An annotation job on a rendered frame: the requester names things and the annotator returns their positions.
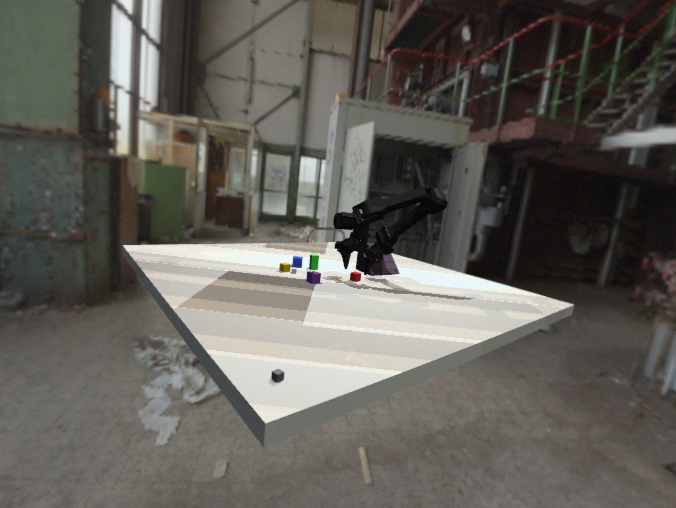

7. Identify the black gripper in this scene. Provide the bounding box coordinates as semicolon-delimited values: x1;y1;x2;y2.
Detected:
335;230;383;275

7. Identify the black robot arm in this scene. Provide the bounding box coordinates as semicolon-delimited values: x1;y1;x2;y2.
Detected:
333;185;447;255

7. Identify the purple cube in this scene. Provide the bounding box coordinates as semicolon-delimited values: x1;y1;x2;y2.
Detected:
306;271;321;284

